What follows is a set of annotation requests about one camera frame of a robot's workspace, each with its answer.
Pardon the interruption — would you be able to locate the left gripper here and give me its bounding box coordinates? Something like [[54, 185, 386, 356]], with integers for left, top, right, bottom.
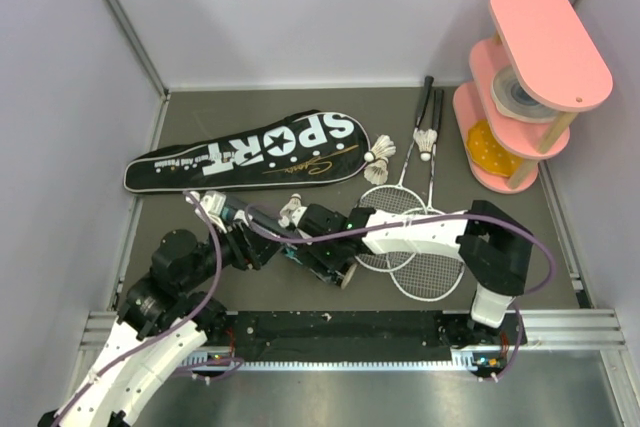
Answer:
[[180, 214, 286, 292]]

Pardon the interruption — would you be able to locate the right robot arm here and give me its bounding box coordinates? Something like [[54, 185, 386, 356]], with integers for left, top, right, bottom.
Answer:
[[294, 201, 532, 343]]

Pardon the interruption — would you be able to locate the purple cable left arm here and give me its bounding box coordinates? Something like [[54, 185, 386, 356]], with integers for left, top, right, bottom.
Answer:
[[49, 190, 251, 427]]

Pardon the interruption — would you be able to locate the white shuttlecock pair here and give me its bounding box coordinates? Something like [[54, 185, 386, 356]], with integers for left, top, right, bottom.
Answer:
[[364, 157, 389, 186], [364, 134, 396, 163]]

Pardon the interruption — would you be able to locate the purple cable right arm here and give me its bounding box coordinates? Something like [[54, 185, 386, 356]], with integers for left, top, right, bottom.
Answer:
[[244, 202, 557, 381]]

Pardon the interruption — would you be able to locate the white badminton racket left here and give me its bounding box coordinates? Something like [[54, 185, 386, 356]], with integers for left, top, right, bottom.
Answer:
[[356, 75, 434, 273]]

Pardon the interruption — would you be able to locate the white badminton racket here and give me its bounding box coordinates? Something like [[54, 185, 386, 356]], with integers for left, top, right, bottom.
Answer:
[[356, 75, 434, 273], [391, 89, 464, 302]]

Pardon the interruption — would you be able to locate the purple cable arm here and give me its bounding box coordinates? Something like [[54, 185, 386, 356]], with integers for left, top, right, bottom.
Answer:
[[49, 190, 251, 427], [244, 202, 557, 381]]

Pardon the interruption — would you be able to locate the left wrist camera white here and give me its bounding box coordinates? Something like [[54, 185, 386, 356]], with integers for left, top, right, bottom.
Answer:
[[183, 191, 237, 232]]

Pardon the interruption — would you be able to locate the aluminium frame rail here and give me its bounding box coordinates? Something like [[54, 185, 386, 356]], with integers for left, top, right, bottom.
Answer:
[[81, 308, 625, 374]]

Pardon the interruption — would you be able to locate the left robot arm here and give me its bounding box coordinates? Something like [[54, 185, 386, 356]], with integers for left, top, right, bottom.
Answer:
[[39, 228, 280, 426]]

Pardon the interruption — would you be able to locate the pink three-tier shelf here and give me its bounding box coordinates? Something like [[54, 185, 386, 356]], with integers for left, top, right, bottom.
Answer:
[[453, 0, 613, 194]]

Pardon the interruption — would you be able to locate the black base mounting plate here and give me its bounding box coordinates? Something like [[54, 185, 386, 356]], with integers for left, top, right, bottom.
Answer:
[[223, 310, 526, 363]]

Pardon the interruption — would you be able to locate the white badminton racket right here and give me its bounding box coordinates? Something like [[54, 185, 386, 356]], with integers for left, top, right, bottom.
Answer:
[[391, 89, 464, 302]]

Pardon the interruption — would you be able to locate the black shuttlecock tube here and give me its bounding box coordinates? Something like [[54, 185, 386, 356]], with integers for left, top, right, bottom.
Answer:
[[221, 193, 357, 288]]

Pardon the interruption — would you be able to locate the black sport racket bag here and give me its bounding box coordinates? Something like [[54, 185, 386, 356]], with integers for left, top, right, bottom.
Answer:
[[123, 110, 371, 194]]

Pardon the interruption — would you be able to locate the yellow dotted plate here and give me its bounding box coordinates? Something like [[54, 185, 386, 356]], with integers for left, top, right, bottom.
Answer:
[[465, 119, 522, 178]]

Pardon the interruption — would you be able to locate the tape roll on shelf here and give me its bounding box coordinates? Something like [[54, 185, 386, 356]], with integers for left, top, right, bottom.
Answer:
[[491, 66, 557, 124]]

